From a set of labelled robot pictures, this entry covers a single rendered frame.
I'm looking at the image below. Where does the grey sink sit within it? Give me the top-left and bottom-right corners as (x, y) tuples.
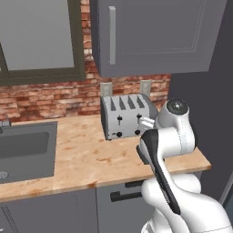
(0, 120), (59, 186)

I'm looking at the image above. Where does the grey drawer front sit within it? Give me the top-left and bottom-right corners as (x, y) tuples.
(96, 178), (158, 233)

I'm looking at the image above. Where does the grey cupboard door handle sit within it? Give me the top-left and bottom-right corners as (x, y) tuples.
(107, 5), (117, 66)

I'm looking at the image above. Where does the black drawer handle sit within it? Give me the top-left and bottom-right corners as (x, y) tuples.
(109, 190), (144, 203)
(124, 179), (146, 189)

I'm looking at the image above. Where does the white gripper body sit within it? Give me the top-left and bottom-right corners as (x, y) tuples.
(138, 116), (157, 131)

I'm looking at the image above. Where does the grey wall socket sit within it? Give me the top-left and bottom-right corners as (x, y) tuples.
(139, 79), (152, 96)
(100, 82), (114, 98)

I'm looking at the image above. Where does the grey base cupboard door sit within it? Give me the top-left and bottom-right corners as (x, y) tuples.
(0, 187), (99, 233)

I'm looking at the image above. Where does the dark grey fridge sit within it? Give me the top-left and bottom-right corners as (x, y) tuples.
(167, 0), (233, 213)

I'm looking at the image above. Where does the dark framed window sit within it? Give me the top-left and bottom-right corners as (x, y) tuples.
(0, 0), (87, 86)

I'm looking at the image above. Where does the grey tap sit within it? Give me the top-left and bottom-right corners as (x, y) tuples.
(0, 114), (13, 129)

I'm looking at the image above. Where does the grey wall cupboard door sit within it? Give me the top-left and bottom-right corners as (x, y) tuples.
(90, 0), (228, 78)

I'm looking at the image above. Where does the silver four-slot toaster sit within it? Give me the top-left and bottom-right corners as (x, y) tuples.
(100, 93), (159, 141)

